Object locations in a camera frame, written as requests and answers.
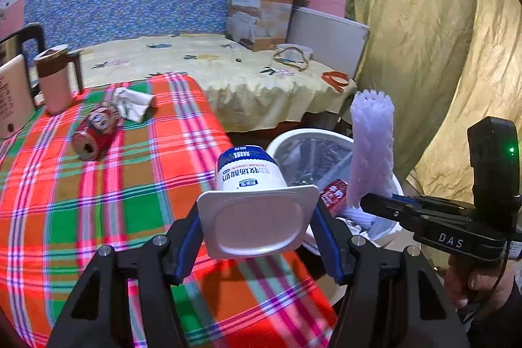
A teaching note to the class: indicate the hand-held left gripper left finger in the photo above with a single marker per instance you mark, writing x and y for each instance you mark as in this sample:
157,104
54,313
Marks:
189,246

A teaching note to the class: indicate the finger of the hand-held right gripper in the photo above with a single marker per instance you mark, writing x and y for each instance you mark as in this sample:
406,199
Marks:
383,207
440,204

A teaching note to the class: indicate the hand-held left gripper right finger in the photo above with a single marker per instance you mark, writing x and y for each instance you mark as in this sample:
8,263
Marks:
326,246

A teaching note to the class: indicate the white yogurt cup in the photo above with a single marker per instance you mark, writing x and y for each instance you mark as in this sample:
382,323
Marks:
253,172

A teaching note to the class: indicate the white round waste bin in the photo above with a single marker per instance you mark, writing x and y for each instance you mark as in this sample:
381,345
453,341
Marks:
274,147

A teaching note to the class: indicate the person's right forearm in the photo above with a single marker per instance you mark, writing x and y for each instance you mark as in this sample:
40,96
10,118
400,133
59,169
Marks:
501,325

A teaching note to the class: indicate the person's right hand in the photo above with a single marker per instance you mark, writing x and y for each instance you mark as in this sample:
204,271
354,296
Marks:
477,285

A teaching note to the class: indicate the clear plastic bin liner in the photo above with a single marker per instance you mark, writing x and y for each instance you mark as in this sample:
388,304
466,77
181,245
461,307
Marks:
318,156

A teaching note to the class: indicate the plaid tablecloth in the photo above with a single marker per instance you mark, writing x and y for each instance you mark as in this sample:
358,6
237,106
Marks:
61,217

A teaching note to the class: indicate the orange tape roll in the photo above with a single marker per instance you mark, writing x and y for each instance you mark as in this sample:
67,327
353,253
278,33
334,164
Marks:
329,77

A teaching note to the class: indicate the red drink can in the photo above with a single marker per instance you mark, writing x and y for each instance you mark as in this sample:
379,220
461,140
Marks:
98,128

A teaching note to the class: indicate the crumpled white tissue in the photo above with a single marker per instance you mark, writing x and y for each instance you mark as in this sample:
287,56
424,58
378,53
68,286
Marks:
134,101

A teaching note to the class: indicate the yellow curtain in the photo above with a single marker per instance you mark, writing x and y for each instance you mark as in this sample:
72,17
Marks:
428,26

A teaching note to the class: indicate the white bowl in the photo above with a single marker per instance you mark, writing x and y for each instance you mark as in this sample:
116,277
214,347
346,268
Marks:
304,51

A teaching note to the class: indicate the yellow bed sheet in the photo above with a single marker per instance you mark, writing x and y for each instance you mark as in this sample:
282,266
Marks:
228,75

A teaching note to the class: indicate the white board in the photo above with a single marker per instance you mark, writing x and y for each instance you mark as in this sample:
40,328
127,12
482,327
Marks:
326,38

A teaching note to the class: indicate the pink cup with brown lid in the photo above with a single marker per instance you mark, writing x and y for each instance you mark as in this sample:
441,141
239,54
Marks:
55,87

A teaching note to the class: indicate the printed cardboard box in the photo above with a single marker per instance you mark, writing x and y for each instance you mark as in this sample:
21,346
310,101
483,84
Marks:
261,17

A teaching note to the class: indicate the beige plastic appliance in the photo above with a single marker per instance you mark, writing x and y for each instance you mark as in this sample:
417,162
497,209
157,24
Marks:
14,99

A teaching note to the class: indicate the steel electric kettle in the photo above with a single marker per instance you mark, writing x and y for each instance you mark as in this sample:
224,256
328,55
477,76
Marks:
8,46

